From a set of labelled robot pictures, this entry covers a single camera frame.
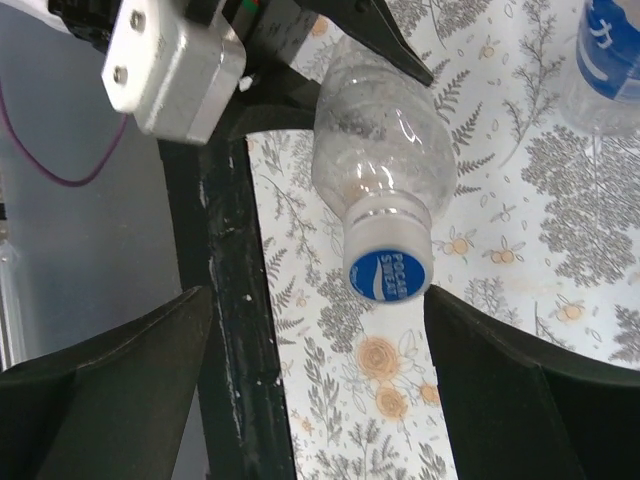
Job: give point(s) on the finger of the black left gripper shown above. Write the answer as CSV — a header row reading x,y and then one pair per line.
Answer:
x,y
278,99
371,23

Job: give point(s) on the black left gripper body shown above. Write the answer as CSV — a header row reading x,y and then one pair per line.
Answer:
x,y
256,38

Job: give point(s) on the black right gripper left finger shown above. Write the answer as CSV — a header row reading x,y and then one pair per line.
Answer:
x,y
111,407

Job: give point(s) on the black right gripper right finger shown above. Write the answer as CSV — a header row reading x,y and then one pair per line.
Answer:
x,y
518,407

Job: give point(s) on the clear plastic bottle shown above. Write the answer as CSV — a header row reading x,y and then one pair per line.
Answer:
x,y
376,129

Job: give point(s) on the blue label water bottle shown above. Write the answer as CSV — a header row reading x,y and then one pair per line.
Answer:
x,y
601,89

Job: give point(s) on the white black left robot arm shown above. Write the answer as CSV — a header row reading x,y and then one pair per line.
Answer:
x,y
75,20

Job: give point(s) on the floral table mat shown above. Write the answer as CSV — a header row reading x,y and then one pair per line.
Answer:
x,y
542,234

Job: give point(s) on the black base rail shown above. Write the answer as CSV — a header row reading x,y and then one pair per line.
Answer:
x,y
219,245

